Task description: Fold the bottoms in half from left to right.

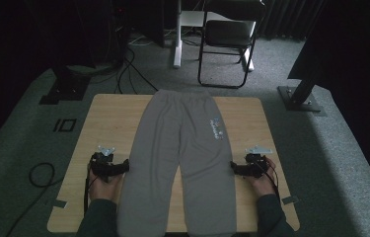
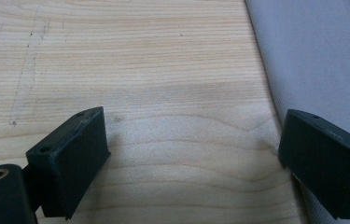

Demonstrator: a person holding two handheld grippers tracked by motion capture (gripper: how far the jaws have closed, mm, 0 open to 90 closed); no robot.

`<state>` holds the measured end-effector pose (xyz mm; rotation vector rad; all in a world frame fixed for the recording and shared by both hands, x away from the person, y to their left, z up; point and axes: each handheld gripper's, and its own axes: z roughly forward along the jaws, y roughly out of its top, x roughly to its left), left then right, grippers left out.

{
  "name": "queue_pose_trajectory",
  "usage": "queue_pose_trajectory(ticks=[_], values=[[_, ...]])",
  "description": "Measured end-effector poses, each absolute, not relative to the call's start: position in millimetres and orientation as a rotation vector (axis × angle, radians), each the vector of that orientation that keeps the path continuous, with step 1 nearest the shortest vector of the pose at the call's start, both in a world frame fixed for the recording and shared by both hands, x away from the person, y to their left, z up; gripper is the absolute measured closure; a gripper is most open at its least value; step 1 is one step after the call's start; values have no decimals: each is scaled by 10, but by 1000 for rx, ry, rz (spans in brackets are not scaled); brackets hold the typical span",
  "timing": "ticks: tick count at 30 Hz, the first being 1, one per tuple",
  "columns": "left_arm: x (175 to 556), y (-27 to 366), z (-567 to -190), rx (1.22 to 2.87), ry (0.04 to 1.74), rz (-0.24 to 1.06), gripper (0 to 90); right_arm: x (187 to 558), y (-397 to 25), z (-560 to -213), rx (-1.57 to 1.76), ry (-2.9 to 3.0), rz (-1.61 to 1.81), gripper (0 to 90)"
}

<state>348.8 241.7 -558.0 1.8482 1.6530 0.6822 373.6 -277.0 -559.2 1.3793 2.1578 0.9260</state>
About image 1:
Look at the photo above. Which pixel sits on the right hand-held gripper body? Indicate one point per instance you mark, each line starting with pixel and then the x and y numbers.
pixel 253 168

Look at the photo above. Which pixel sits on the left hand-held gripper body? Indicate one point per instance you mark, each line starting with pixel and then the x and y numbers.
pixel 102 166

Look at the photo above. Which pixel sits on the grey pants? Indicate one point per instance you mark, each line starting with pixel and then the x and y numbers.
pixel 176 148

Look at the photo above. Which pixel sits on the person's right hand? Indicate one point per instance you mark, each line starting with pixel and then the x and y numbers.
pixel 264 184

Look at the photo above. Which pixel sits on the person's left hand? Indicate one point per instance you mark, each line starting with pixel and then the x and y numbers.
pixel 105 191

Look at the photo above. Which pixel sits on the grey tape piece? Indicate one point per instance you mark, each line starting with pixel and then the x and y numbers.
pixel 290 199
pixel 59 203

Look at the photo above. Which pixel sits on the black metal stand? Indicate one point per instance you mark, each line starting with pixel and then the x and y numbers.
pixel 299 98

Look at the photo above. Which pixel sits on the black stand base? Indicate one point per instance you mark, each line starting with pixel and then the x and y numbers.
pixel 67 89

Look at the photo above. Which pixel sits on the black folding chair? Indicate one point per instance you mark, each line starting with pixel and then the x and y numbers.
pixel 227 33

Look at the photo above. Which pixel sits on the dark curtain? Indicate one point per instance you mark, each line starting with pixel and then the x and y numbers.
pixel 281 19

